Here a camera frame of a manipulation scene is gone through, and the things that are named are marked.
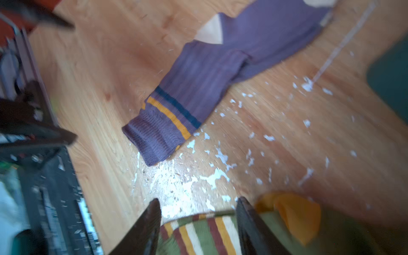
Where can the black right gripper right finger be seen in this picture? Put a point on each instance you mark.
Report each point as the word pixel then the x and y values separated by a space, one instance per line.
pixel 255 236

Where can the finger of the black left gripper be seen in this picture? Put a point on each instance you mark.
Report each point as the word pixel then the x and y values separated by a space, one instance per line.
pixel 35 13

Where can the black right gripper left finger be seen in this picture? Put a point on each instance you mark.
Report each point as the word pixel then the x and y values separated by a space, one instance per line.
pixel 142 238

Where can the green striped sock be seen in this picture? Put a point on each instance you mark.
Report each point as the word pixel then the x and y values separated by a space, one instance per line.
pixel 278 224

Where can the purple striped sock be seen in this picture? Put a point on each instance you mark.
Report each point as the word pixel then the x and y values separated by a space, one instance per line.
pixel 224 51

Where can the green compartment tray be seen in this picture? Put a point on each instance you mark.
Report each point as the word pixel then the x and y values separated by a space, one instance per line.
pixel 387 76

